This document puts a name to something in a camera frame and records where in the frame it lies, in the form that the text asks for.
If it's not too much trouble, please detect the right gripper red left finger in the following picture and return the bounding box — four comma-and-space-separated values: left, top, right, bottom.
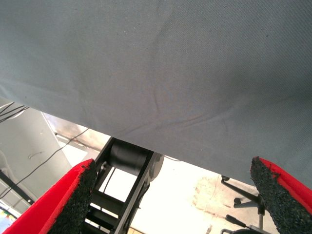
3, 158, 98, 234

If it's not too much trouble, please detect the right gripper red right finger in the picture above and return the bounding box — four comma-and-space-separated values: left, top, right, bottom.
250, 156, 312, 234

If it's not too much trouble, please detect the black slanted bar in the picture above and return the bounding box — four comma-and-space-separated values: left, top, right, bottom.
0, 168, 36, 205

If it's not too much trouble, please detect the light blue printed object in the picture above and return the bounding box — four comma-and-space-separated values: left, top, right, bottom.
0, 204, 18, 232

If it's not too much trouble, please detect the black office chair base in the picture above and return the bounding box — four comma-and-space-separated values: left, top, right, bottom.
220, 174, 280, 234

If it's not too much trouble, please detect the light grey cabinet panel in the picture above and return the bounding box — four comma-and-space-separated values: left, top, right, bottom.
0, 97, 74, 213

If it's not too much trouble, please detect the dark grey table cloth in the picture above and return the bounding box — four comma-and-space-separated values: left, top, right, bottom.
0, 0, 312, 190

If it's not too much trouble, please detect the thin black cable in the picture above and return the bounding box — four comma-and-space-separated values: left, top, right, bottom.
0, 128, 89, 198
0, 105, 30, 122
0, 101, 15, 115

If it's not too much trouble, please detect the black linkage frame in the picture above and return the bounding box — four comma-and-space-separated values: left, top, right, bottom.
82, 136, 165, 234

